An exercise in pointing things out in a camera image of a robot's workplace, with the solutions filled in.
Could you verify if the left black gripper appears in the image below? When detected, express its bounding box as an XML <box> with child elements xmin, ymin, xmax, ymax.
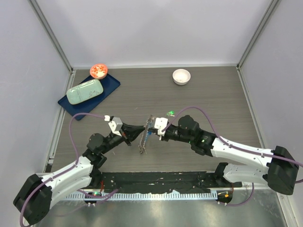
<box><xmin>100</xmin><ymin>122</ymin><xmax>144</xmax><ymax>154</ymax></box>

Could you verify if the large keyring with blue handle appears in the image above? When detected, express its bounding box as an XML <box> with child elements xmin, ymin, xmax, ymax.
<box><xmin>138</xmin><ymin>115</ymin><xmax>155</xmax><ymax>154</ymax></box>

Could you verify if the green tagged key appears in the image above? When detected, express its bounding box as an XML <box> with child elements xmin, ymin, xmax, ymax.
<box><xmin>166</xmin><ymin>111</ymin><xmax>175</xmax><ymax>117</ymax></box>

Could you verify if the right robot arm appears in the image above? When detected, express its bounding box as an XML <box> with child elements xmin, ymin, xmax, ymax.
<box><xmin>154</xmin><ymin>115</ymin><xmax>299</xmax><ymax>195</ymax></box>

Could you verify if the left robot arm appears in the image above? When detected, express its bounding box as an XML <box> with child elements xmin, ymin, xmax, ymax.
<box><xmin>13</xmin><ymin>122</ymin><xmax>145</xmax><ymax>226</ymax></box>

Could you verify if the white ceramic bowl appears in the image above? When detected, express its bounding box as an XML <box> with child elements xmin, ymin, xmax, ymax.
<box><xmin>172</xmin><ymin>69</ymin><xmax>191</xmax><ymax>86</ymax></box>

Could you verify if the pale green oblong dish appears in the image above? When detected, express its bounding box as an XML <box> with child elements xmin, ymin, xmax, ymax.
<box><xmin>66</xmin><ymin>79</ymin><xmax>104</xmax><ymax>105</ymax></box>

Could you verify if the red patterned bowl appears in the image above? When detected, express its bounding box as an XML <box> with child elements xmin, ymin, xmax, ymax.
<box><xmin>89</xmin><ymin>63</ymin><xmax>108</xmax><ymax>79</ymax></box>

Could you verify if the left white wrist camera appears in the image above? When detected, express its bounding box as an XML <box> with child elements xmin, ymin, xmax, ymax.
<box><xmin>108</xmin><ymin>116</ymin><xmax>123</xmax><ymax>137</ymax></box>

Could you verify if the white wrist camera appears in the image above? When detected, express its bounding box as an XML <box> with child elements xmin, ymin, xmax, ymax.
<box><xmin>152</xmin><ymin>117</ymin><xmax>168</xmax><ymax>136</ymax></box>
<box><xmin>108</xmin><ymin>116</ymin><xmax>123</xmax><ymax>137</ymax></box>

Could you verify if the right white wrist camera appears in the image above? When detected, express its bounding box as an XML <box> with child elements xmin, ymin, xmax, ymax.
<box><xmin>152</xmin><ymin>117</ymin><xmax>168</xmax><ymax>136</ymax></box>

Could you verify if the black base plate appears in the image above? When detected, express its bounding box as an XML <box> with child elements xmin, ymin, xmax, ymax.
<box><xmin>98</xmin><ymin>171</ymin><xmax>242</xmax><ymax>194</ymax></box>

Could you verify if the white slotted cable duct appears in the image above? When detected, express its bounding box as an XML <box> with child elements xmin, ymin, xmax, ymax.
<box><xmin>63</xmin><ymin>191</ymin><xmax>217</xmax><ymax>201</ymax></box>

